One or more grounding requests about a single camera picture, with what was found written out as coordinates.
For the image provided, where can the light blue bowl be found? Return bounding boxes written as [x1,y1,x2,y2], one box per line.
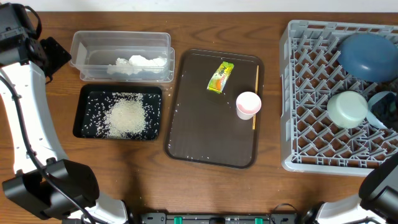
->
[366,91,397,129]

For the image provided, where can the mint green bowl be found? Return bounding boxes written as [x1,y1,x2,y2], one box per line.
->
[327,91,369,129]

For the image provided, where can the dark blue plate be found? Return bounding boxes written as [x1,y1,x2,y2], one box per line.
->
[338,34,397,83]

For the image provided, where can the white tissue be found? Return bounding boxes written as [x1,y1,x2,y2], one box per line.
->
[107,55,167,75]

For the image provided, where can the pink cup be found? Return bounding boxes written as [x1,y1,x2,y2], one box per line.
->
[236,91,262,120]

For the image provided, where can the pile of rice grains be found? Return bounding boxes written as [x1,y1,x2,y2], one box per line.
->
[80,91,162,140]

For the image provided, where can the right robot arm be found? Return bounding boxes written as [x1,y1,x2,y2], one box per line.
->
[297,154,397,224]

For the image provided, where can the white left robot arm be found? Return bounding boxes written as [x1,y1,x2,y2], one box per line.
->
[1,3,129,223]

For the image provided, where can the grey dishwasher rack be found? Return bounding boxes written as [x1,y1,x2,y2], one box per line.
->
[279,20,397,177]

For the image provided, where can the black waste tray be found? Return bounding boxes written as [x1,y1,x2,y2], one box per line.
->
[73,84,162,138]

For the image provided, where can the clear plastic bin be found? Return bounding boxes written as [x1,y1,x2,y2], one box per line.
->
[70,30,175,83]

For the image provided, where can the wooden chopstick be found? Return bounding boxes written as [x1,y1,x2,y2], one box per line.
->
[252,65,259,130]

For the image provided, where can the yellow green snack wrapper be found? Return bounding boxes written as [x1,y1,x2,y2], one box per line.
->
[207,62,234,93]

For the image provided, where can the dark brown serving tray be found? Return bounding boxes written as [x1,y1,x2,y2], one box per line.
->
[164,49,264,169]

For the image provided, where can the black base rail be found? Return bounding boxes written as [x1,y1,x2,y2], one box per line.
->
[137,213,298,224]

